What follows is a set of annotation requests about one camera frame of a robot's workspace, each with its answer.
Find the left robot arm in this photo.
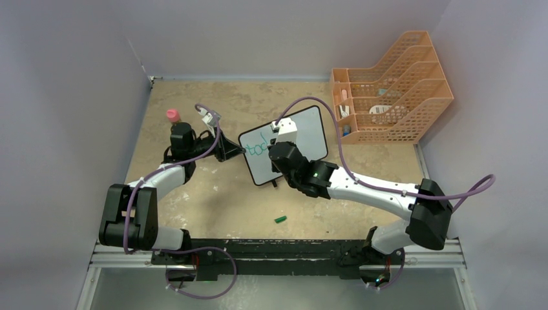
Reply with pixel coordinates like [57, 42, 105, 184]
[98, 123, 245, 264]

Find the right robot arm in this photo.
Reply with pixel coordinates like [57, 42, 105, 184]
[268, 142, 453, 263]

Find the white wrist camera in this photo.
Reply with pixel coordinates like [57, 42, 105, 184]
[199, 109, 220, 138]
[270, 118, 297, 145]

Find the aluminium frame rail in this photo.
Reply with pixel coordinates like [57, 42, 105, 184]
[77, 238, 477, 309]

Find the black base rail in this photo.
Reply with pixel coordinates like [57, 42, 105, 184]
[151, 238, 403, 282]

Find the white whiteboard with black frame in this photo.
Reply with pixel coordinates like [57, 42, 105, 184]
[238, 105, 328, 186]

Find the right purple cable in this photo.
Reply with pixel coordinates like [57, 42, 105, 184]
[273, 96, 496, 292]

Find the green marker cap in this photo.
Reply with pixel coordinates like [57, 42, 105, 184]
[274, 216, 287, 223]

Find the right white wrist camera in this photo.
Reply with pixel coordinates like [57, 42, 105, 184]
[270, 118, 297, 145]

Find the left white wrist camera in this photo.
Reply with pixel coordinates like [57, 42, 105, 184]
[199, 109, 220, 138]

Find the white stapler in organizer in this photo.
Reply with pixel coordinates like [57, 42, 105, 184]
[339, 105, 350, 119]

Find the orange plastic file organizer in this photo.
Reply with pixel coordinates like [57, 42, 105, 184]
[330, 30, 454, 145]

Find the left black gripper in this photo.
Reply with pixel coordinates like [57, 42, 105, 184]
[188, 127, 245, 163]

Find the pink capped spice bottle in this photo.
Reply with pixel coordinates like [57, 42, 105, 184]
[166, 108, 182, 126]

